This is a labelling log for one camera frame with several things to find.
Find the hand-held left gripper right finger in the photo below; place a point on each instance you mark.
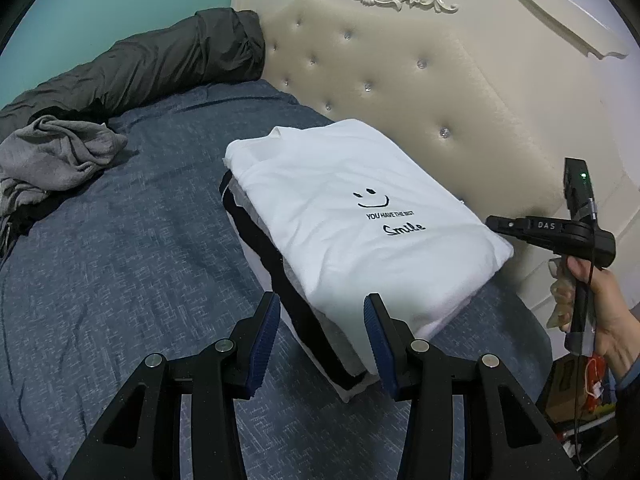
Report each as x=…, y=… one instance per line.
x=377, y=345

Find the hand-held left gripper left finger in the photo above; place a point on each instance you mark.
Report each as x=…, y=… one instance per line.
x=265, y=340

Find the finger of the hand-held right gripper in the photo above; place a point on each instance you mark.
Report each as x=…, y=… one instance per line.
x=507, y=227

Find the white t-shirt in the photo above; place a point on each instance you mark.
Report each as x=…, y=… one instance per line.
x=325, y=175

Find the pile of grey clothes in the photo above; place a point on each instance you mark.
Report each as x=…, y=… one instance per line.
x=55, y=155

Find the person's right hand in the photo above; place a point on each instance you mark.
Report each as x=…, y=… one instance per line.
x=617, y=325

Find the orange bag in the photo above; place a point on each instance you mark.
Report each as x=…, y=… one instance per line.
x=595, y=385

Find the cardboard box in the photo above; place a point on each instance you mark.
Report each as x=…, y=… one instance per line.
x=562, y=390

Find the cream tufted headboard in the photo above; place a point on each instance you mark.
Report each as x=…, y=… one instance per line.
x=425, y=90

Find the blue-grey bed sheet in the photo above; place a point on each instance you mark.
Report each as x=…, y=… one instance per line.
x=125, y=260

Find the dark grey rolled duvet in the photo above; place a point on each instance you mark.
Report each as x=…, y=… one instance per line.
x=150, y=60

